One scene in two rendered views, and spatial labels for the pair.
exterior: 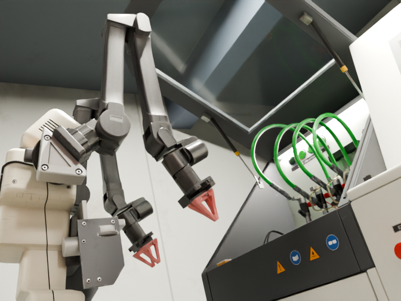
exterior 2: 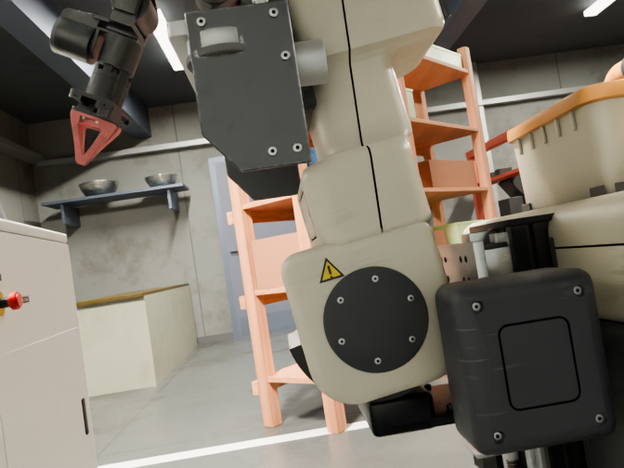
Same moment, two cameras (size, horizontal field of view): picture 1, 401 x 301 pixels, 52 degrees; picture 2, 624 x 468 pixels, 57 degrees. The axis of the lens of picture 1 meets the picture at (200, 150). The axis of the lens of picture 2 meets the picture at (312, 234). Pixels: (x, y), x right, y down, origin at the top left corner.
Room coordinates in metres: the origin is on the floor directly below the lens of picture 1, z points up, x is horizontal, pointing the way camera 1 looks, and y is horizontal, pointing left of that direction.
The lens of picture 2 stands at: (1.61, 0.72, 0.79)
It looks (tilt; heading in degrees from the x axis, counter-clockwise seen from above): 2 degrees up; 209
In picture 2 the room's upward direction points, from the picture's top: 9 degrees counter-clockwise
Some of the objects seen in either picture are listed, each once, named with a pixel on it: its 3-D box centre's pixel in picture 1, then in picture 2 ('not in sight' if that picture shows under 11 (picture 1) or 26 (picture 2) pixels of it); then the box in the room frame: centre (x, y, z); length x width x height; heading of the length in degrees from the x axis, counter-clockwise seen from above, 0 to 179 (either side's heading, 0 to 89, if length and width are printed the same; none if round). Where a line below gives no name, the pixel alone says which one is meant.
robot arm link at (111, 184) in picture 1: (107, 154); not in sight; (1.31, 0.33, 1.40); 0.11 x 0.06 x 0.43; 33
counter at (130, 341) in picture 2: not in sight; (139, 330); (-2.37, -3.54, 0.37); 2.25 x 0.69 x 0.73; 33
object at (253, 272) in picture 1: (273, 270); not in sight; (1.29, -0.12, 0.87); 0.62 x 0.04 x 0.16; 39
